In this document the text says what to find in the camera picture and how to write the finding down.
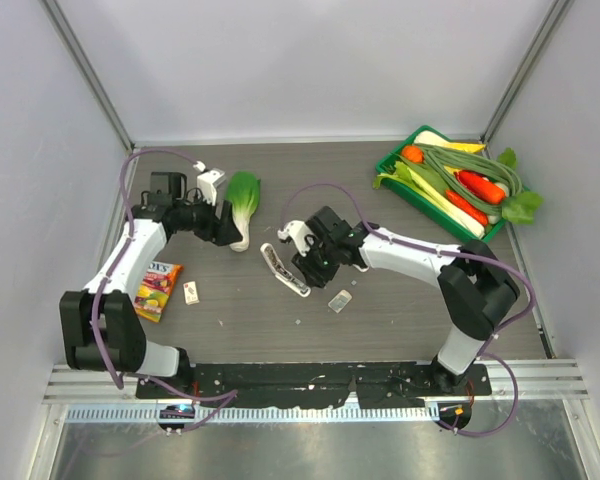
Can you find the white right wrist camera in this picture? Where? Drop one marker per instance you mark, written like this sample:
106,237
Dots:
298,233

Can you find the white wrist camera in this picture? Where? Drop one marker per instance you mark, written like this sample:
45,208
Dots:
208,181
298,233

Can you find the red chili pepper toy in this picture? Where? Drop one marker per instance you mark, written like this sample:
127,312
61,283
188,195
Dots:
467,207

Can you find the pale green leek toy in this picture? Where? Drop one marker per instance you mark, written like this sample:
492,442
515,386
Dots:
425,191

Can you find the white radish toy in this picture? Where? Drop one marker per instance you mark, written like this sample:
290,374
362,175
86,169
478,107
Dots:
427,137

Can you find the green long beans bundle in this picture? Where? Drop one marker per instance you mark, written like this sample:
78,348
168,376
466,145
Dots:
440,159

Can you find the perforated cable duct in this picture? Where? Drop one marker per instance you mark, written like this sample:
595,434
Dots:
168,413

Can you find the orange pumpkin toy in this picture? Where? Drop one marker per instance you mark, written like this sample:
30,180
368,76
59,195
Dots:
412,153

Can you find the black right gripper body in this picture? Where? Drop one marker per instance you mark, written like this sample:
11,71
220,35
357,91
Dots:
319,263

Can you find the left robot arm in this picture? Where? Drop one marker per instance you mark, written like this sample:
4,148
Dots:
101,329

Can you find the orange carrot toy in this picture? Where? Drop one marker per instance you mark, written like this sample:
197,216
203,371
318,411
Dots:
482,188

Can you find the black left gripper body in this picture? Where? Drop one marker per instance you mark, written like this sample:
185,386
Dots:
203,220

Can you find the yellow corn toy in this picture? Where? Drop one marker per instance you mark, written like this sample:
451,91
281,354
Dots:
471,148

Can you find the green lettuce leaf toy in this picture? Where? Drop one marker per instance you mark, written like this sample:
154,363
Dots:
521,204

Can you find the green bok choy toy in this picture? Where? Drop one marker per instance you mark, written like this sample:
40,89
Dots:
243,193

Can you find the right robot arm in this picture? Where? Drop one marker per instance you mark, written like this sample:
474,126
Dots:
477,289

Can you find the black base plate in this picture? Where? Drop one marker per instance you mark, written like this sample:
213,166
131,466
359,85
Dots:
318,385

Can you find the colourful snack packet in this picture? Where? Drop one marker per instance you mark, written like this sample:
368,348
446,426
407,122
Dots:
155,290

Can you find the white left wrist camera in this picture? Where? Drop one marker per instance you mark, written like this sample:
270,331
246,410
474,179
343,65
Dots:
208,181

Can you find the staples box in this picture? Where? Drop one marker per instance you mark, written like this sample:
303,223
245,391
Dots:
191,296

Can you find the staples tray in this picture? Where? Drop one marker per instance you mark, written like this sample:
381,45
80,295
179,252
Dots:
340,301

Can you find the white stapler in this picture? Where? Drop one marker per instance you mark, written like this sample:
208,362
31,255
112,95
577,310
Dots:
281,273

